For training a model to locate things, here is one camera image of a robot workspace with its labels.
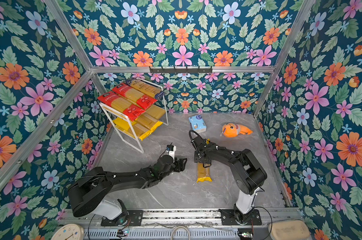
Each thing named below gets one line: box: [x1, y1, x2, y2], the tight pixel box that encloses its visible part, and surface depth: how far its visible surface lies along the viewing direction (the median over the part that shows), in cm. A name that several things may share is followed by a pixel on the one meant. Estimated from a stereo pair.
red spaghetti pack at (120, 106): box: [97, 91, 146, 122], surface depth 77 cm
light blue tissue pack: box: [188, 114, 207, 134], surface depth 110 cm
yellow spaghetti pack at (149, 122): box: [135, 113, 164, 132], surface depth 93 cm
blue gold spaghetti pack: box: [124, 78, 165, 100], surface depth 87 cm
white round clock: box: [50, 223, 85, 240], surface depth 69 cm
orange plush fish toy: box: [221, 123, 253, 138], surface depth 103 cm
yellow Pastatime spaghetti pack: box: [112, 117, 153, 141], surface depth 90 cm
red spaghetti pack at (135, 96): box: [111, 82, 158, 110], surface depth 83 cm
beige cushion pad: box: [269, 220, 311, 240], surface depth 69 cm
